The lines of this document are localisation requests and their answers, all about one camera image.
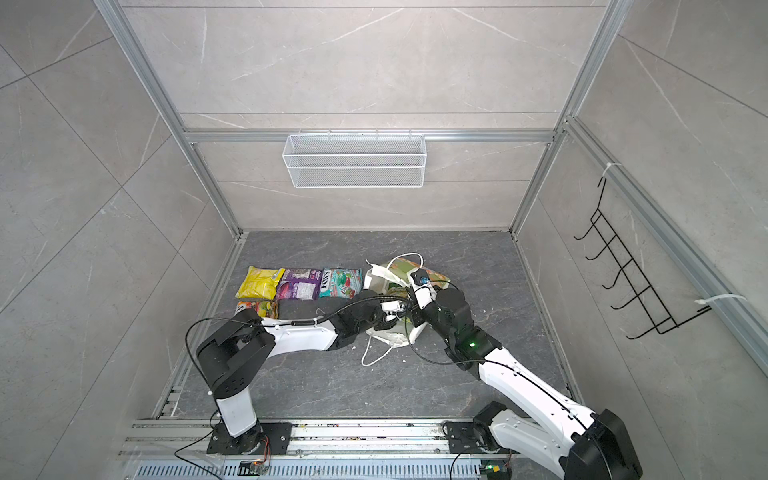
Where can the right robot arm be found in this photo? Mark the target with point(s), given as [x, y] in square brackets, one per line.
[561, 435]

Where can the purple snack packet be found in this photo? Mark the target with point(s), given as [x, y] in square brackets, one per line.
[299, 284]

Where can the black wire hook rack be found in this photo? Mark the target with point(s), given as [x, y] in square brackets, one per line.
[629, 271]

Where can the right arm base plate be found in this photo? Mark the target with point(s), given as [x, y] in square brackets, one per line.
[474, 438]

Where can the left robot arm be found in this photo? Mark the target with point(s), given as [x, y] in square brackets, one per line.
[230, 358]

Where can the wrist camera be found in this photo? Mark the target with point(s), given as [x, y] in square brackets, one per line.
[394, 307]
[422, 287]

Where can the teal mint candy packet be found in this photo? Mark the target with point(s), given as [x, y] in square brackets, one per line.
[340, 283]

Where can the white wire mesh basket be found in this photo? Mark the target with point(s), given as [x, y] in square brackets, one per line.
[347, 161]

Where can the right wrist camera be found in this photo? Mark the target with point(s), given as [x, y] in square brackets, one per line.
[422, 287]

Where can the floral paper bag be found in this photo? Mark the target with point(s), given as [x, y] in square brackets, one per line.
[402, 281]

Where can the orange blackcurrant candy packet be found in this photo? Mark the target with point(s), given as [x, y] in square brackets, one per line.
[264, 308]

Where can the aluminium frame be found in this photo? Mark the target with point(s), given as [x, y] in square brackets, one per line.
[745, 324]

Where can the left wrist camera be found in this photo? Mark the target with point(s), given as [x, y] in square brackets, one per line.
[394, 307]

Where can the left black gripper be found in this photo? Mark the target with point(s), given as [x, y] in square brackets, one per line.
[388, 325]

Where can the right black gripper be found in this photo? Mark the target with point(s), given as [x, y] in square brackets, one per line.
[417, 316]

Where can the yellow snack packet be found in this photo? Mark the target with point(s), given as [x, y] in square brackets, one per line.
[260, 283]

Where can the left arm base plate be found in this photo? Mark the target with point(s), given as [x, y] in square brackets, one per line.
[275, 435]

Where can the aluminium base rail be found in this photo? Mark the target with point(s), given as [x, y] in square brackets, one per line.
[411, 448]

